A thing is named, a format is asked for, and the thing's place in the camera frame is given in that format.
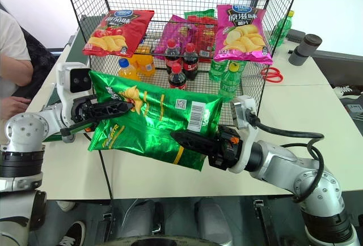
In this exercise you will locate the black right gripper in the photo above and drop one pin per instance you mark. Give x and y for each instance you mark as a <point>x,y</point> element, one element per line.
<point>228,148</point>

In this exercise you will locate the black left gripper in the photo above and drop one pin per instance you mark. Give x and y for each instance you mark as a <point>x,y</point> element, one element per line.
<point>78,111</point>

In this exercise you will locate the green potato chips bag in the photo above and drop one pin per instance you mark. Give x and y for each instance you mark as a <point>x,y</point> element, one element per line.
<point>158,115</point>

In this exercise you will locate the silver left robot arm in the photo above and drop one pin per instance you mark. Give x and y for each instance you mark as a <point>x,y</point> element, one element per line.
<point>25,132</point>

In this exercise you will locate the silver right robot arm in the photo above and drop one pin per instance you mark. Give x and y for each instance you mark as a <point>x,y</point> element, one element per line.
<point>317,183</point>

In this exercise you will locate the bare person hand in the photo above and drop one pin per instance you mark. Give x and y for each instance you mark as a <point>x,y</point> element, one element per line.
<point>12,107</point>

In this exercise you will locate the black bar with green stripe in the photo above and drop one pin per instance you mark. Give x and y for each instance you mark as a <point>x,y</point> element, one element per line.
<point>76,130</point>

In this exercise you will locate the orange soda bottle blue cap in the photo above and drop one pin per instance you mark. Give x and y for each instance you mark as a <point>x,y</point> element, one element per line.
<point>127,73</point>

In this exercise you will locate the cola bottle red cap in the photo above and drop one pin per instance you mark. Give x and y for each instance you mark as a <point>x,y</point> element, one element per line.
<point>172,56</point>
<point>177,80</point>
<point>190,64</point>

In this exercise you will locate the green soda bottle yellow cap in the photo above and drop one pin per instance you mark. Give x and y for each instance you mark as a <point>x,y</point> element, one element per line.
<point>230,84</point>
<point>280,30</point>

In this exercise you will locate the red potato chips bag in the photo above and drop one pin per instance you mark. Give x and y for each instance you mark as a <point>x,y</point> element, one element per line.
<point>119,34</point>

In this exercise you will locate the black chair back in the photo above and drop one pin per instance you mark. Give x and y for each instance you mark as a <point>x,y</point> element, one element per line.
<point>38,61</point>

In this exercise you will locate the purple snack bag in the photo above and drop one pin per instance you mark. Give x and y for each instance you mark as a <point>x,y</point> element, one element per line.
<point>177,34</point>

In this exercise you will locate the white shoe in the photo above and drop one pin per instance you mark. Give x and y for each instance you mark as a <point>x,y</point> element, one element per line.
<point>65,205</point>

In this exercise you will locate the red snack bag green top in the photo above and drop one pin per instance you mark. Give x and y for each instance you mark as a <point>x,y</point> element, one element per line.
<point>205,34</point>

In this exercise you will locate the person in white shirt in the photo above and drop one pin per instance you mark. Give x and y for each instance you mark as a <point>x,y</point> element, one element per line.
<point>10,47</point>

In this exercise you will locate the pink potato chips bag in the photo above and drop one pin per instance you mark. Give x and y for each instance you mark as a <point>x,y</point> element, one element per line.
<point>244,36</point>

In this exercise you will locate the black sneaker white sole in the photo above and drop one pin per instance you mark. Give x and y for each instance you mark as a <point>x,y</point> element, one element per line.
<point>72,234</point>

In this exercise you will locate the grey cylinder stack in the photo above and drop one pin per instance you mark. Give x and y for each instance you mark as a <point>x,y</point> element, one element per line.
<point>304,49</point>

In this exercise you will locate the black and white patterned object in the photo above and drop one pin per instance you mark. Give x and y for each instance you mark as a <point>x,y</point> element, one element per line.
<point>347,91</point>

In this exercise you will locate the grey box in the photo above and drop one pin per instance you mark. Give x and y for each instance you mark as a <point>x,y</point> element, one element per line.
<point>353,107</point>

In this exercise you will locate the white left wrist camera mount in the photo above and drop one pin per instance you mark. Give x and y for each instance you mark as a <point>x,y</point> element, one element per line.
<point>64,87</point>

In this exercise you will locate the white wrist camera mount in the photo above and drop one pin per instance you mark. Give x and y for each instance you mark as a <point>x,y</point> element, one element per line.
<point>241,111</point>
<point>64,87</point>

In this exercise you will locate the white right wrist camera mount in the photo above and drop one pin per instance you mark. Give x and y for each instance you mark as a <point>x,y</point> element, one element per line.
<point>241,111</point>

